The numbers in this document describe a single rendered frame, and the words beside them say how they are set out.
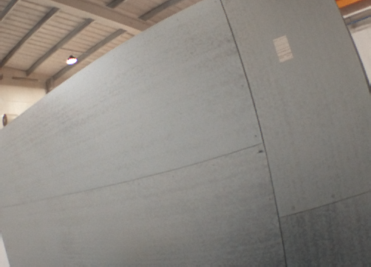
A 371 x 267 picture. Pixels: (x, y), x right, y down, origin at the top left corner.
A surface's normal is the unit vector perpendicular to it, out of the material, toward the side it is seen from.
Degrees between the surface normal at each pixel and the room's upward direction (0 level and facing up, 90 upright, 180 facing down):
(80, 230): 90
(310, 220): 90
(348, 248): 90
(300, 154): 90
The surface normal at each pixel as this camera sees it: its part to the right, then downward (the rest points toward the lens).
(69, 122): -0.56, -0.04
